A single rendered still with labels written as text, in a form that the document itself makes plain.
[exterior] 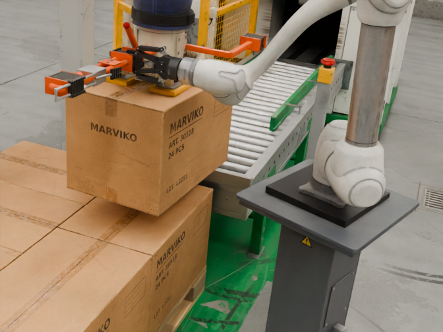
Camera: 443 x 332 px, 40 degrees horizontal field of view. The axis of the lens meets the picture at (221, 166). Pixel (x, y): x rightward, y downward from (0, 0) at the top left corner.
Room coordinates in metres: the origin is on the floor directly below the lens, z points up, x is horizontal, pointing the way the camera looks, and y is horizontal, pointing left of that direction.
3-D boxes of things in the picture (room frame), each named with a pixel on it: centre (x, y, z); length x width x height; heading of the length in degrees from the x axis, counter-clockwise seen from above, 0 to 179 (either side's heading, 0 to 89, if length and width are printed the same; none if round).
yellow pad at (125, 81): (2.28, 0.36, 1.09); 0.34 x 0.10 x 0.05; 160
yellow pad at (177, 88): (2.22, 0.18, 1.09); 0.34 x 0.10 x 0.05; 160
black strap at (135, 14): (2.25, 0.27, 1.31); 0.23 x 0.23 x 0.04
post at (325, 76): (2.90, -0.46, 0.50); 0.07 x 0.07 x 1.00; 72
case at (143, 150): (2.24, 0.28, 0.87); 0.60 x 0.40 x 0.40; 158
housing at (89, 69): (1.81, 0.43, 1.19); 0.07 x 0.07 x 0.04; 70
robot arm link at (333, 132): (2.00, -0.41, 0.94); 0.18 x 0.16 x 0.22; 9
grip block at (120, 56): (2.01, 0.35, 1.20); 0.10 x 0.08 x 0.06; 70
